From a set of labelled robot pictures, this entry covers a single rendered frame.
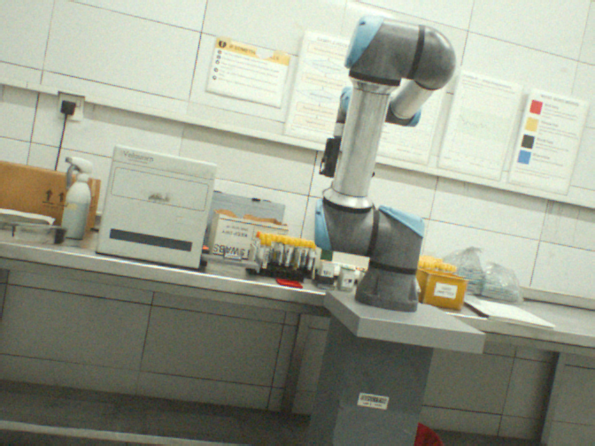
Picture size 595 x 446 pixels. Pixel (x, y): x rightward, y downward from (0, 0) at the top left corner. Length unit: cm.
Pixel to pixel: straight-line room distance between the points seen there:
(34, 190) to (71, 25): 66
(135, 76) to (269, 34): 53
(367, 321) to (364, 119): 43
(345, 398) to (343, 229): 38
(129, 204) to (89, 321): 82
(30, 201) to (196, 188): 61
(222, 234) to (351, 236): 69
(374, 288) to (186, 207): 58
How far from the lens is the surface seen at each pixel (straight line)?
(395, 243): 139
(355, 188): 136
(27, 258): 168
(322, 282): 179
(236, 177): 231
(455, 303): 192
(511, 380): 285
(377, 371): 140
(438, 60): 132
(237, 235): 197
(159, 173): 166
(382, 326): 126
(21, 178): 206
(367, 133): 133
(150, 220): 167
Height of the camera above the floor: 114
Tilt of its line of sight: 3 degrees down
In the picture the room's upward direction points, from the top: 11 degrees clockwise
